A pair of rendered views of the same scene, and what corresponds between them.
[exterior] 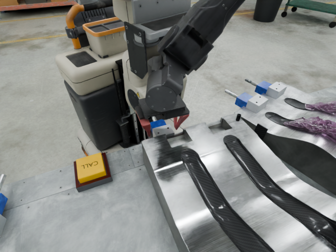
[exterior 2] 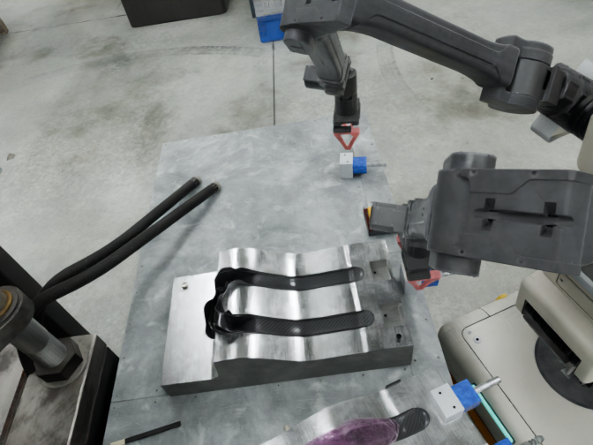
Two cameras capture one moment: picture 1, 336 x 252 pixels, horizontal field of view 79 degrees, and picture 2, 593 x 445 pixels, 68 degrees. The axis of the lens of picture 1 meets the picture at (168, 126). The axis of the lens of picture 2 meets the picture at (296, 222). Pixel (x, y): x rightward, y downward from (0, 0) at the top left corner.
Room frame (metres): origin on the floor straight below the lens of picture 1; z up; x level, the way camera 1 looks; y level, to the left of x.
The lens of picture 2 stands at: (0.41, -0.57, 1.68)
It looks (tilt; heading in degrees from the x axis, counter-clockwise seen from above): 48 degrees down; 116
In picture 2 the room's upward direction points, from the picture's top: 11 degrees counter-clockwise
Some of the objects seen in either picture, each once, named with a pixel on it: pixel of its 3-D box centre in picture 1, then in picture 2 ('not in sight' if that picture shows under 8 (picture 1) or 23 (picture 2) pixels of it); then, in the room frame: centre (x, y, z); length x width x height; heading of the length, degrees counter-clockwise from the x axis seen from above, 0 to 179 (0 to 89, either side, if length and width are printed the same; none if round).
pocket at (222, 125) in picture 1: (216, 130); (393, 319); (0.36, -0.12, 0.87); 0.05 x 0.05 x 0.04; 22
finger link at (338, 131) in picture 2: not in sight; (347, 131); (0.17, 0.34, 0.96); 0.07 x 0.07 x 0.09; 11
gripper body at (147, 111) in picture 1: (162, 96); (419, 242); (0.39, 0.01, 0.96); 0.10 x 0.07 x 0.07; 111
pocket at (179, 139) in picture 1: (177, 142); (381, 275); (0.32, -0.02, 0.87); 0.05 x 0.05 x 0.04; 22
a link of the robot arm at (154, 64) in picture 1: (161, 74); not in sight; (0.39, 0.01, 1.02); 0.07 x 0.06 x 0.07; 1
